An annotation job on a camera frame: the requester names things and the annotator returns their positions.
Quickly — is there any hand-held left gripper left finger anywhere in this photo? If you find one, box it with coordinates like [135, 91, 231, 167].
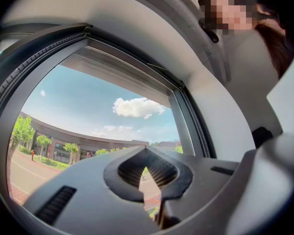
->
[22, 145, 162, 235]

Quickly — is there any casement window glass pane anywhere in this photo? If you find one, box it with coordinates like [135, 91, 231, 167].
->
[6, 64, 196, 207]

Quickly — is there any person's head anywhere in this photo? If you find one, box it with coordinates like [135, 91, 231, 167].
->
[198, 0, 265, 36]

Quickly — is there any brown building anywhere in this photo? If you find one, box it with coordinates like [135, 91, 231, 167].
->
[19, 111, 184, 166]

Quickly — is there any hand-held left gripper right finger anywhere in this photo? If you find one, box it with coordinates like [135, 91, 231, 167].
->
[146, 145, 242, 231]

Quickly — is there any window with dark frame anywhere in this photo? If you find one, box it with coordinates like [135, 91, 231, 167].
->
[0, 23, 218, 230]

